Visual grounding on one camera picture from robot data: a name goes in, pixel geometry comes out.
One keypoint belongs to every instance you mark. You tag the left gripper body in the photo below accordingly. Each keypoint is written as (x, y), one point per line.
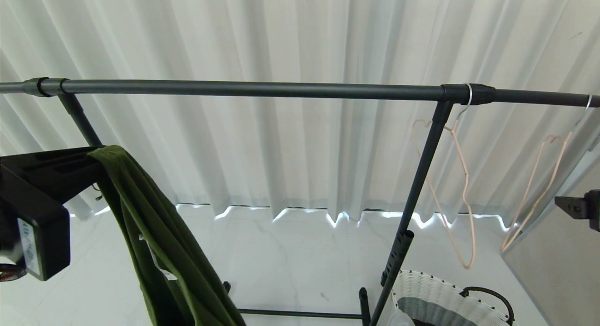
(51, 241)

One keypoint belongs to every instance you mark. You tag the white laundry basket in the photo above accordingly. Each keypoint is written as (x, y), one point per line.
(431, 293)

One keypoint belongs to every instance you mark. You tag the white curtain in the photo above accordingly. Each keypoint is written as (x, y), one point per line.
(281, 35)

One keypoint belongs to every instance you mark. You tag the pale grey shorts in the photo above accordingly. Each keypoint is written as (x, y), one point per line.
(393, 316)

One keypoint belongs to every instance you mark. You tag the black clothes rack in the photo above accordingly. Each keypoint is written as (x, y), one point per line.
(234, 88)

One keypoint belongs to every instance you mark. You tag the pink clothes hanger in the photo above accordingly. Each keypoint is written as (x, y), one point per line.
(537, 191)
(466, 266)

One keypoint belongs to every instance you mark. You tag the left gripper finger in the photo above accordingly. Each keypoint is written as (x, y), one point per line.
(56, 183)
(14, 160)

